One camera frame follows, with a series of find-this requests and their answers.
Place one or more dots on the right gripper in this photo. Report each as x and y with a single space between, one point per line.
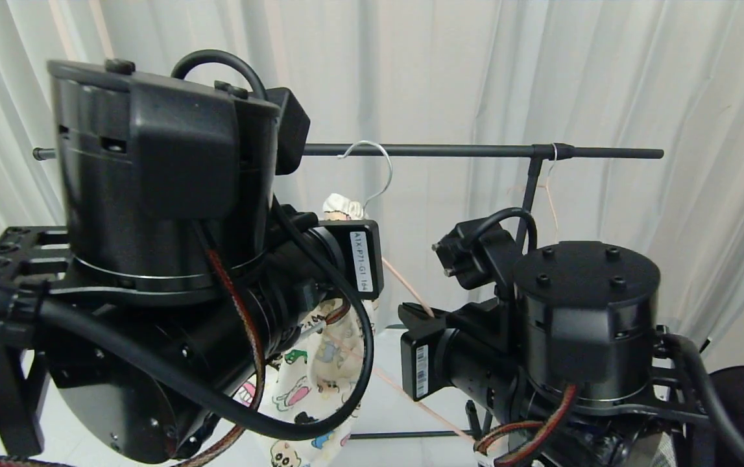
475 370

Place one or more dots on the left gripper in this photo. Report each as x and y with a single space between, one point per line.
151 402

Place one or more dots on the pink clothes hanger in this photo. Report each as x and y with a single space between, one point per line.
410 290
551 207

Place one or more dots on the cream printed garment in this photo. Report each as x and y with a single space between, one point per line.
313 389

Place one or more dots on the black clothes rack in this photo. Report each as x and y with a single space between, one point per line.
443 150

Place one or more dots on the white curtain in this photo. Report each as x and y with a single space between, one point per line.
475 65

